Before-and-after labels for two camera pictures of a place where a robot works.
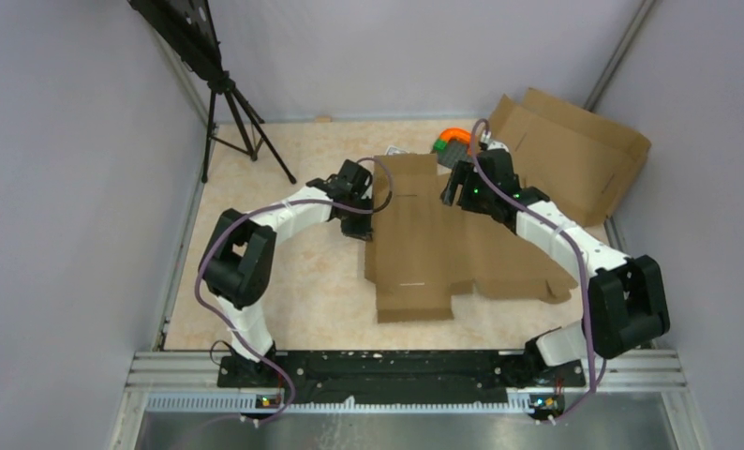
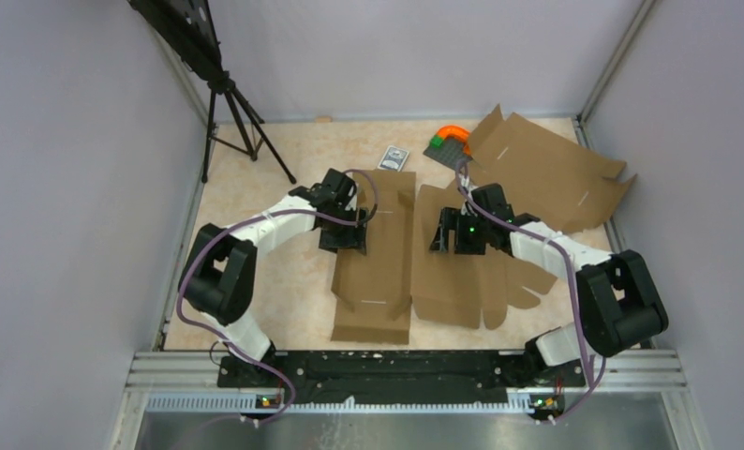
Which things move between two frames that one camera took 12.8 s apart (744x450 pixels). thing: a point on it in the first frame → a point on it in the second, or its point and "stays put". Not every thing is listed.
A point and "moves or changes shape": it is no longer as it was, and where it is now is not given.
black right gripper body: [475, 196] → [469, 231]
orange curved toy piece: [455, 132] stays put
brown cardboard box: [582, 163] moves or changes shape
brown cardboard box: [422, 249] moves or changes shape
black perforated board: [187, 26] stays put
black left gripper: [281, 380] stays put
